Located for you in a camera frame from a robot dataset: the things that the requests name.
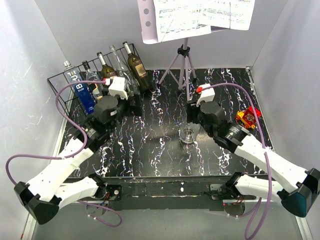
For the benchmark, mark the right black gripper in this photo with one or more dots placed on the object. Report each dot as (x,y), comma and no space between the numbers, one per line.
(192,108)

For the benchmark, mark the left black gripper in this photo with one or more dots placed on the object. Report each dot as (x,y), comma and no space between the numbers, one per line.
(136,108)

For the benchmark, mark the small clear glass bottle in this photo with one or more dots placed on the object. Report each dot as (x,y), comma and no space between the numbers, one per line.
(188,132)

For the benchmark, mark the blue square bottle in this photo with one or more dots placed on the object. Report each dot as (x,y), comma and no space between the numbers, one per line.
(74,75)

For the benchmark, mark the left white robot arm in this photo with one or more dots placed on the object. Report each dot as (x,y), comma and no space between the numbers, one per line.
(105,111)

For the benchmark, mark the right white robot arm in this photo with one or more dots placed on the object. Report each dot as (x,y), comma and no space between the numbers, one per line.
(295,187)

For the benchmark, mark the tall clear empty bottle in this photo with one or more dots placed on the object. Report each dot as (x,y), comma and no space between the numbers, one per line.
(122,70)

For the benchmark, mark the dark green wine bottle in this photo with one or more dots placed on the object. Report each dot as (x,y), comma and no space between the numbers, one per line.
(138,69)

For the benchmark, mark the green wine bottle silver neck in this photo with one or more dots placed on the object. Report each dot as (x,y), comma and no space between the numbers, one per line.
(107,71)

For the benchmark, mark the clear bottle black cap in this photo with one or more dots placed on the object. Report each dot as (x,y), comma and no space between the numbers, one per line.
(98,90)

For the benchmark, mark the red yellow toy block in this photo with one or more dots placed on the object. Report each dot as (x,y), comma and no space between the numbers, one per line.
(247,117)

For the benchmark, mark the left sheet music page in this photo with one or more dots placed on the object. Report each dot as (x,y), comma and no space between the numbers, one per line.
(179,19)

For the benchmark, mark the sheet music page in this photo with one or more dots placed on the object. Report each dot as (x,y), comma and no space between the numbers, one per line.
(179,19)
(228,14)

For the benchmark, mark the lilac music stand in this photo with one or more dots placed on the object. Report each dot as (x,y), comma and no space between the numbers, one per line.
(147,14)

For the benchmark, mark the right sheet music page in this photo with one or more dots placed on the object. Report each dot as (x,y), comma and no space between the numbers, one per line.
(228,14)

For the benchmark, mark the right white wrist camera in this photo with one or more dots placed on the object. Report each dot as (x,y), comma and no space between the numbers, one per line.
(206,92)

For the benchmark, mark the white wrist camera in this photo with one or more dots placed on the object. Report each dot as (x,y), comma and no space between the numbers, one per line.
(118,87)
(206,92)

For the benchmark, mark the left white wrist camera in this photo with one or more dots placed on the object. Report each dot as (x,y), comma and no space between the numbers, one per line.
(118,87)

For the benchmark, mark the aluminium frame rail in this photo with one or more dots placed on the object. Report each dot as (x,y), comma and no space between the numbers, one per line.
(32,225)

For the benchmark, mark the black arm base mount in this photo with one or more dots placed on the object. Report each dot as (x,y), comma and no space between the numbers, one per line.
(164,192)

